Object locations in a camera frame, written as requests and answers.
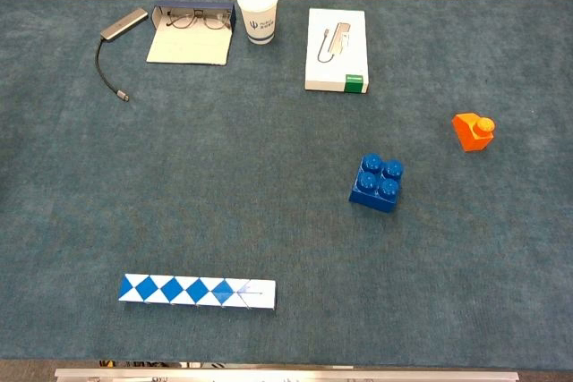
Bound open beige glasses case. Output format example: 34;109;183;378
145;1;236;66

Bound teal felt table cloth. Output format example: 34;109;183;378
0;0;573;372

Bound orange toy brick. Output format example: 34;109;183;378
450;112;497;153

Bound blue white snake puzzle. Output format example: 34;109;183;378
117;273;278;311

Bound white paper cup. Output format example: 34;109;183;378
235;0;280;46

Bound thin-framed eyeglasses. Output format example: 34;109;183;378
165;8;233;31

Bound white USB hub box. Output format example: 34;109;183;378
304;7;371;95

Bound blue toy brick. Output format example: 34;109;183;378
348;152;406;214

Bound grey USB hub with cable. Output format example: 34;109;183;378
94;7;150;103

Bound aluminium profile rail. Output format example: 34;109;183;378
54;367;520;382

